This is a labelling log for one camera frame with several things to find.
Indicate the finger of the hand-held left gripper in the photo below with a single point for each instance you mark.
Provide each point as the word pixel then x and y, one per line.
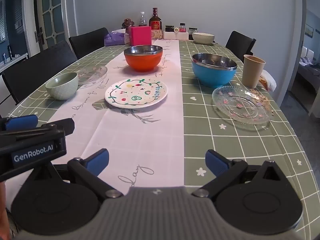
pixel 21 122
pixel 61 125

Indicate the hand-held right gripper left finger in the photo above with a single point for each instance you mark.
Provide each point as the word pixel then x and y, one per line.
pixel 98 161

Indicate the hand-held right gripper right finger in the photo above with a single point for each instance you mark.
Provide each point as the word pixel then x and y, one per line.
pixel 215 162

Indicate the pale green ceramic bowl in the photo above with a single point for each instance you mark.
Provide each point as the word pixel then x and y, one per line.
pixel 203 39
pixel 62 91

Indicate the clear patterned glass plate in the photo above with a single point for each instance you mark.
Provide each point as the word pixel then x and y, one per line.
pixel 92 76
pixel 237 105

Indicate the white fruit-painted plate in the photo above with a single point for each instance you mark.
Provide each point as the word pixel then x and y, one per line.
pixel 135 93

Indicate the blue steel bowl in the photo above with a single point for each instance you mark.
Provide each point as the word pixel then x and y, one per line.
pixel 213 76

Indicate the orange steel bowl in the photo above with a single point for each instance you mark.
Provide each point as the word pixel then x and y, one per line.
pixel 143 62

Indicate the person's left forearm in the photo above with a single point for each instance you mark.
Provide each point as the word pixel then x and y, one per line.
pixel 2 205

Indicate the green checked tablecloth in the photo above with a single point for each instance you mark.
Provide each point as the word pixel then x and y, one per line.
pixel 225 140

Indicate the black chair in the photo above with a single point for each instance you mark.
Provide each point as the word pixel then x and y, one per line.
pixel 87 41
pixel 240 42
pixel 37 65

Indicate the white counter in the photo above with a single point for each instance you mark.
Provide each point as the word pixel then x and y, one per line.
pixel 15 60

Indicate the pile of wooden chips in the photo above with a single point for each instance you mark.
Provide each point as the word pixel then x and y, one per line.
pixel 261 97

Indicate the beige paper cup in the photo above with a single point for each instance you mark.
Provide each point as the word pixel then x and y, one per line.
pixel 252 72

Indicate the white plastic bag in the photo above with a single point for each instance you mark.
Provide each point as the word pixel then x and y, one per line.
pixel 270 80

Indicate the purple tissue pack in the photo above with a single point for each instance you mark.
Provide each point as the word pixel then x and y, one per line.
pixel 115 39

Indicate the glass-panel door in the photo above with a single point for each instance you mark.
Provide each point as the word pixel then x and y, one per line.
pixel 53 12

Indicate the pink box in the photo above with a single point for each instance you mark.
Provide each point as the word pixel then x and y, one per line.
pixel 140 36

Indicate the brown round-topped object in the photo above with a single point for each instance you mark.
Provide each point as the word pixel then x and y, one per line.
pixel 128 23

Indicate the grey sofa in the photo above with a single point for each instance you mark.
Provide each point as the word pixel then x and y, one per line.
pixel 308 80

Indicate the cream perforated box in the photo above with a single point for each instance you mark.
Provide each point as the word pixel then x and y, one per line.
pixel 157 34

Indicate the white box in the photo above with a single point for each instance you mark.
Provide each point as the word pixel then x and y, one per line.
pixel 175 36

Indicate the dark-lid glass jar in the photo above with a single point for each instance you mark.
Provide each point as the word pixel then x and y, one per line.
pixel 192 31

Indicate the clear plastic bottle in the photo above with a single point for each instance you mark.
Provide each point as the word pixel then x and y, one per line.
pixel 142 20

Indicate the small red-label jar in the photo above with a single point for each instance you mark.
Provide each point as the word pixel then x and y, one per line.
pixel 182 28

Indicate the dark liquor bottle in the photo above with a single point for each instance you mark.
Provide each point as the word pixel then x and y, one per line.
pixel 155 22

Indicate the black jar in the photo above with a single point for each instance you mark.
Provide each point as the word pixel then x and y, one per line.
pixel 169 28

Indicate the framed wall picture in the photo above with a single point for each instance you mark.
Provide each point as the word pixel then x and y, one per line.
pixel 309 31

